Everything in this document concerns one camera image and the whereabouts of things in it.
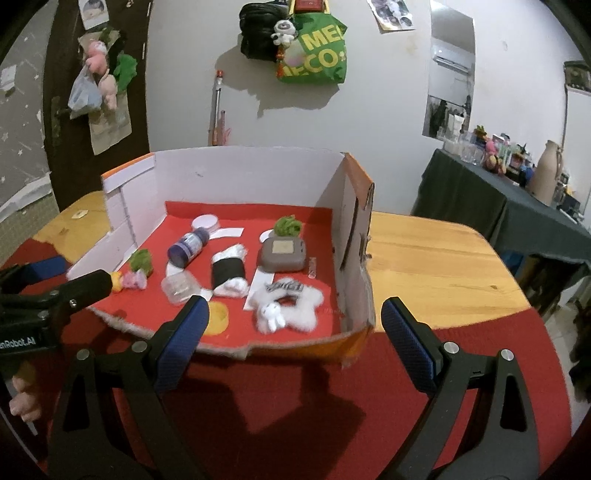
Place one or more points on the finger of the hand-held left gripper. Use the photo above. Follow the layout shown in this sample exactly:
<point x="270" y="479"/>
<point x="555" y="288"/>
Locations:
<point x="46" y="267"/>
<point x="87" y="286"/>

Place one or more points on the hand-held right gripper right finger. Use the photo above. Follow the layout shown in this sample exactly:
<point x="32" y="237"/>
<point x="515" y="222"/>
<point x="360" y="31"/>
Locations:
<point x="408" y="341"/>

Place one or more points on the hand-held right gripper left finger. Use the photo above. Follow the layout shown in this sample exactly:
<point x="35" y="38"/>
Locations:
<point x="184" y="337"/>

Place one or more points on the yellow bottle cap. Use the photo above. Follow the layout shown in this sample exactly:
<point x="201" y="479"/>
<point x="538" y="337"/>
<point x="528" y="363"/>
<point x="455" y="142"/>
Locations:
<point x="218" y="318"/>

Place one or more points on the pink and yellow toy figurine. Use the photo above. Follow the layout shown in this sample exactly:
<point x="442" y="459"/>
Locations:
<point x="131" y="280"/>

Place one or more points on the clear plastic box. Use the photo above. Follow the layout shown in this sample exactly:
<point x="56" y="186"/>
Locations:
<point x="180" y="286"/>

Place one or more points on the green yarn ball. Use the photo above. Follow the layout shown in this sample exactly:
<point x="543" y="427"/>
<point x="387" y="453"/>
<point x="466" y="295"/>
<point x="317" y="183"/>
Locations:
<point x="141" y="261"/>
<point x="288" y="227"/>

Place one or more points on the black roll with white ends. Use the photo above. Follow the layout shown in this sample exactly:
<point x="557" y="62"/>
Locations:
<point x="228" y="272"/>

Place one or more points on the dark blue bottle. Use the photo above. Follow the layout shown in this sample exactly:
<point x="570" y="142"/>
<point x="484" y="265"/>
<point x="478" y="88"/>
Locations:
<point x="187" y="249"/>

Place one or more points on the white fluffy star plush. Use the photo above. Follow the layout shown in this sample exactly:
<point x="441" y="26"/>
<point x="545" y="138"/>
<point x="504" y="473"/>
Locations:
<point x="304" y="309"/>

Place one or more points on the round silver tin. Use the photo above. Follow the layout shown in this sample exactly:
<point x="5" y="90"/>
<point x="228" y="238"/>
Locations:
<point x="205" y="223"/>

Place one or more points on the brown grey square case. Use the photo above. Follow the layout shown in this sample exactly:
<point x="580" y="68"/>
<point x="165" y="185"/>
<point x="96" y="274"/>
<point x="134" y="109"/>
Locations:
<point x="281" y="256"/>

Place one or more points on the orange cardboard box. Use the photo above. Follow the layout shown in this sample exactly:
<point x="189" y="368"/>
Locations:
<point x="254" y="180"/>

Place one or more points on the person's left hand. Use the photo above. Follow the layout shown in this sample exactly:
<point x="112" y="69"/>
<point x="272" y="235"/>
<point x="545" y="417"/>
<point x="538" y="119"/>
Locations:
<point x="24" y="397"/>

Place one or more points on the dark brown door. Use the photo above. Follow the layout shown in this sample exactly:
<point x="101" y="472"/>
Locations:
<point x="64" y="175"/>

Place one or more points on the small clear tube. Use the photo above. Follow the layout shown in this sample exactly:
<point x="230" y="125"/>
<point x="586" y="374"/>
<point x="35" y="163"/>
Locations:
<point x="312" y="267"/>

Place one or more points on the red knitted mat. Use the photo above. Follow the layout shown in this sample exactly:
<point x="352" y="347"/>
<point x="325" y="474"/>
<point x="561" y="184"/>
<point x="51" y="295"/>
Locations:
<point x="300" y="415"/>

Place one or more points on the beige hanging cloth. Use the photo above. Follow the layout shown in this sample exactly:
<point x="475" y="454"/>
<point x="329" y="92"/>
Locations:
<point x="111" y="131"/>

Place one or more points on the dark green covered table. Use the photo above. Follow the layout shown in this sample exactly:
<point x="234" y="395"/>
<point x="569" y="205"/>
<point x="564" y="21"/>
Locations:
<point x="471" y="198"/>

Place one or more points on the clear plastic bag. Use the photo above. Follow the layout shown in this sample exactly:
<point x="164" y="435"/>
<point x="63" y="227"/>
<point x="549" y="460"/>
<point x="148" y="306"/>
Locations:
<point x="83" y="97"/>

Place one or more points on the pink plush toy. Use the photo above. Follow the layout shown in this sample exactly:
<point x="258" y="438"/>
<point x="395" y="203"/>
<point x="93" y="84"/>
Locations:
<point x="108" y="90"/>
<point x="95" y="57"/>

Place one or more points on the row of small bottles and toys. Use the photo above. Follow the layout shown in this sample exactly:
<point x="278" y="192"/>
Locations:
<point x="489" y="154"/>

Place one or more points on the green plush toy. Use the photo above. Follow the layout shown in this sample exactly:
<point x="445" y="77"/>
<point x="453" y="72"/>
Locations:
<point x="125" y="71"/>

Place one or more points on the beige vase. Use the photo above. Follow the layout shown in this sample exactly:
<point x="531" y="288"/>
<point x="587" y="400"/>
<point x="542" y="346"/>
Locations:
<point x="545" y="175"/>

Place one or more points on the mop pole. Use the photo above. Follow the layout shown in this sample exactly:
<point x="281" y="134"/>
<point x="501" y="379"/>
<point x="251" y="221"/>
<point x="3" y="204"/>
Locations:
<point x="216" y="106"/>

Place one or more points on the white wardrobe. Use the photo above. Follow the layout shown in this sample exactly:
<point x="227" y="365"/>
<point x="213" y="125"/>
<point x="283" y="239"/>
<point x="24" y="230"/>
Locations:
<point x="579" y="147"/>

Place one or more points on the door photo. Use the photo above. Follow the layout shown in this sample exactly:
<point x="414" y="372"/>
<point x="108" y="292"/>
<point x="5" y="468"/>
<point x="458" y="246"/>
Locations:
<point x="93" y="11"/>

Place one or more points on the green tote bag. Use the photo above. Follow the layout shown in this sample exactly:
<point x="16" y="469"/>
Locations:
<point x="318" y="55"/>

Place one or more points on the black bag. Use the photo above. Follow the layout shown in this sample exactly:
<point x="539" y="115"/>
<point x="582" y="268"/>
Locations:
<point x="256" y="32"/>

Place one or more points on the wall mirror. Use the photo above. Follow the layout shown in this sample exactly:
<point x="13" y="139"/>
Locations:
<point x="450" y="74"/>

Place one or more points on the wall photo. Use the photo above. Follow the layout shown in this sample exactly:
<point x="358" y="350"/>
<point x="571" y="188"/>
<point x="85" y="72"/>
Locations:
<point x="390" y="14"/>

